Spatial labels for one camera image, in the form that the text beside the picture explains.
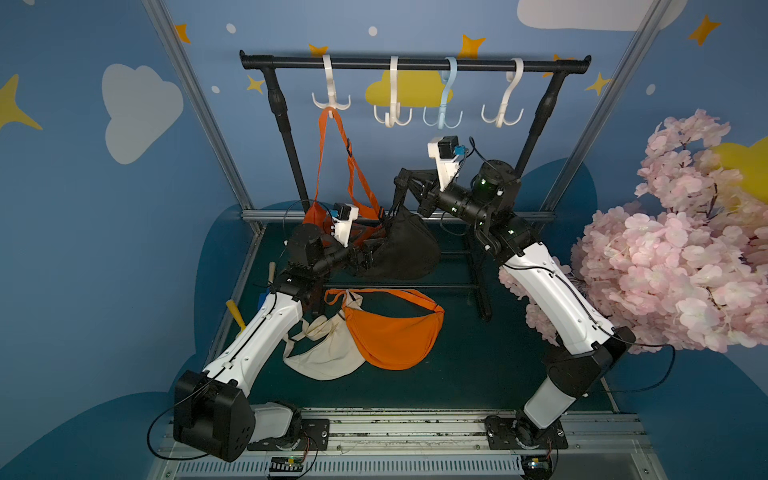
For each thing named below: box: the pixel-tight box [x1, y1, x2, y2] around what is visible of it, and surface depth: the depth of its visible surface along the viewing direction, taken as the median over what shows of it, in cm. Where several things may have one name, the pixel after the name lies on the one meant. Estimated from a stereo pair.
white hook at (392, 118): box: [373, 56, 413, 128], surface depth 60 cm
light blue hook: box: [423, 57, 464, 130], surface depth 59 cm
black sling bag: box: [364, 177, 441, 281], surface depth 73 cm
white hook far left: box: [312, 54, 351, 119], surface depth 63 cm
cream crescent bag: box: [283, 291, 366, 381], surface depth 90 cm
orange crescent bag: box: [324, 289, 445, 370], surface depth 93 cm
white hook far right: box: [481, 58, 524, 128], surface depth 62 cm
